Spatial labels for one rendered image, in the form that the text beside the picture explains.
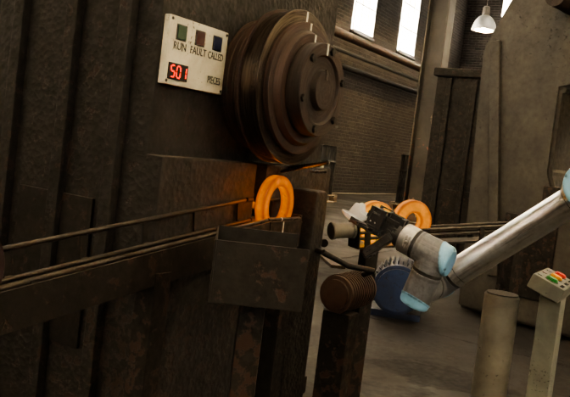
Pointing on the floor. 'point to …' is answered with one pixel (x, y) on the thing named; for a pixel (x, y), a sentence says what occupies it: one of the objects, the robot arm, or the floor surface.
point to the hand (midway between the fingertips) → (344, 214)
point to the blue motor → (393, 290)
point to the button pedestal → (546, 332)
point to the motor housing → (339, 330)
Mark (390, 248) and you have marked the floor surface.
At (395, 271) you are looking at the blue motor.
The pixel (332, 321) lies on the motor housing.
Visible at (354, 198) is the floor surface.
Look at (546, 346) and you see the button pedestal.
